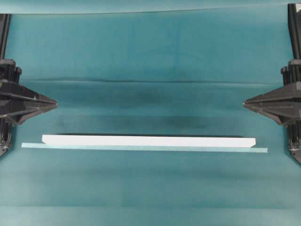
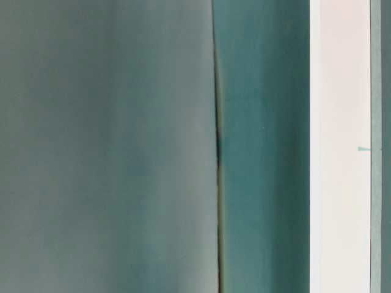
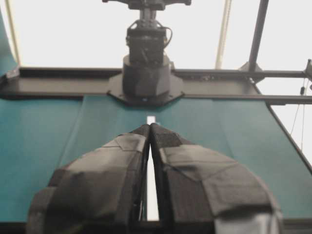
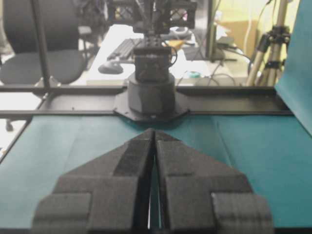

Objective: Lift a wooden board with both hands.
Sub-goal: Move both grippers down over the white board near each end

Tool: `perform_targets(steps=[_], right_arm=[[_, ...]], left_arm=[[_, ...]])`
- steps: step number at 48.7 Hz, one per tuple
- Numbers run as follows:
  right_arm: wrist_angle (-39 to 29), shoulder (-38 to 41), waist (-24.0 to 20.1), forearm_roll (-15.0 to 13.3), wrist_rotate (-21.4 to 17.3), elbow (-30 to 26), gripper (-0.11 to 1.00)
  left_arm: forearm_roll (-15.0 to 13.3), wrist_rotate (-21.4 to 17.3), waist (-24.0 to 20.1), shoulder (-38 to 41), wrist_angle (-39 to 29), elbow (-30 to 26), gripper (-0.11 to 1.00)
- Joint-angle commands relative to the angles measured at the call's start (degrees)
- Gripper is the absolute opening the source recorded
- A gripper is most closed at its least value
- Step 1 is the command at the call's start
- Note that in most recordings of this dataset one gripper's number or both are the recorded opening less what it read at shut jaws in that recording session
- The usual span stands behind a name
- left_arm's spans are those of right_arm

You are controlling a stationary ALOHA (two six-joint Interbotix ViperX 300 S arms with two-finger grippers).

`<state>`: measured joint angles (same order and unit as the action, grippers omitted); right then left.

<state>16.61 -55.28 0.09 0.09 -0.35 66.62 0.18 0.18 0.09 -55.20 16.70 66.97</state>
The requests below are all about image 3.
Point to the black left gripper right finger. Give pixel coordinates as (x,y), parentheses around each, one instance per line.
(201,191)

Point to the black table frame rail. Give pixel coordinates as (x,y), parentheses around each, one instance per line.
(188,83)

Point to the white wooden board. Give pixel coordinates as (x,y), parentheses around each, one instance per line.
(152,206)

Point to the black vertical frame post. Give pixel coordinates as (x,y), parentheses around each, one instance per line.
(259,26)

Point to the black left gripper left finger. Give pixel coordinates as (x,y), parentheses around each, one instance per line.
(98,193)

